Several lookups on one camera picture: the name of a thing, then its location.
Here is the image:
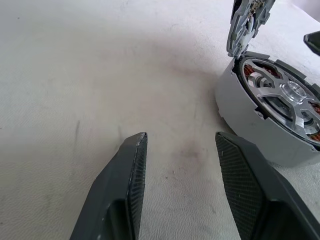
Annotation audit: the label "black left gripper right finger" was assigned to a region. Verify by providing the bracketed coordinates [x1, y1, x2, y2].
[215, 131, 320, 240]

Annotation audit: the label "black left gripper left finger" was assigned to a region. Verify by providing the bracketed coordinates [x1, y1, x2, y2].
[69, 131, 149, 240]

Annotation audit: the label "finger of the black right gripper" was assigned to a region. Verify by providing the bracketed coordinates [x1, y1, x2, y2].
[303, 30, 320, 57]

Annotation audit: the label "spoked silver black rotor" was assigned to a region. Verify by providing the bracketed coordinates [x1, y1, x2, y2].
[241, 56, 320, 151]

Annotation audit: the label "silver hinged motor lid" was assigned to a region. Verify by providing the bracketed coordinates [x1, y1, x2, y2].
[226, 0, 274, 59]

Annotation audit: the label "silver motor housing copper windings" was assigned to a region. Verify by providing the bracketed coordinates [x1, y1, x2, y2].
[214, 51, 320, 168]

